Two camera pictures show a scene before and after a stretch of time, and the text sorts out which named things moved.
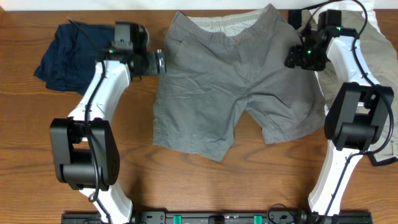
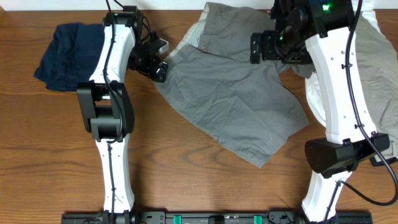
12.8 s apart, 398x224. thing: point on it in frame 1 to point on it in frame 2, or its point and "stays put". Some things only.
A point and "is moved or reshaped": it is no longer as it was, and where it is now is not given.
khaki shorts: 380,64 stays put
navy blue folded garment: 71,58 stays put
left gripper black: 147,55 to 148,70
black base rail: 344,217 stays put
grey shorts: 214,65 is moved or reshaped
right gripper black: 293,58 to 268,40
